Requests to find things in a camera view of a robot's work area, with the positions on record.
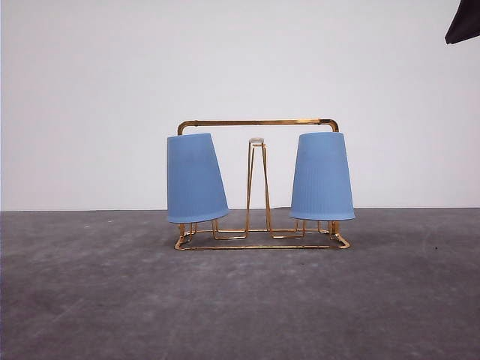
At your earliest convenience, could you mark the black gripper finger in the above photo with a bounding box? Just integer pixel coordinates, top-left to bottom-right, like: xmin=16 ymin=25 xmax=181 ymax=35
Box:
xmin=445 ymin=0 xmax=480 ymax=44

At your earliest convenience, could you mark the blue ribbed plastic cup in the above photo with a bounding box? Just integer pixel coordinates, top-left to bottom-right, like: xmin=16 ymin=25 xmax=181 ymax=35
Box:
xmin=167 ymin=133 xmax=230 ymax=223
xmin=289 ymin=131 xmax=355 ymax=221

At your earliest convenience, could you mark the gold wire cup rack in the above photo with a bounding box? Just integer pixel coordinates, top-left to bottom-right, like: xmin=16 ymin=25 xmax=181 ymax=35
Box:
xmin=174 ymin=118 xmax=350 ymax=251

